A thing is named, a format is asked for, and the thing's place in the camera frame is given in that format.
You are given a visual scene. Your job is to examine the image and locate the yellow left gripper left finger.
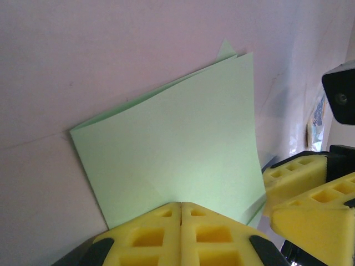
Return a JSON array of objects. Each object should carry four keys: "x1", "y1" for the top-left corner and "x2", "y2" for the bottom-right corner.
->
[{"x1": 57, "y1": 201, "x2": 182, "y2": 266}]

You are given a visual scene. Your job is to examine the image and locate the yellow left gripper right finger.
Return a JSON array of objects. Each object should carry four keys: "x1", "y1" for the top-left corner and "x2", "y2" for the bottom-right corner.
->
[{"x1": 180, "y1": 201, "x2": 295, "y2": 266}]

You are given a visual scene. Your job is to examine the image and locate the colourful snack packet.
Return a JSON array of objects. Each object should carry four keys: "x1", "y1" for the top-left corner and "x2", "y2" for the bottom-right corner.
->
[{"x1": 306, "y1": 93, "x2": 327, "y2": 152}]

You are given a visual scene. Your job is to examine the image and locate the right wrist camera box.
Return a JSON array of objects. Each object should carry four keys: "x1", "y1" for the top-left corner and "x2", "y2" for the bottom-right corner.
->
[{"x1": 321, "y1": 59, "x2": 355, "y2": 125}]

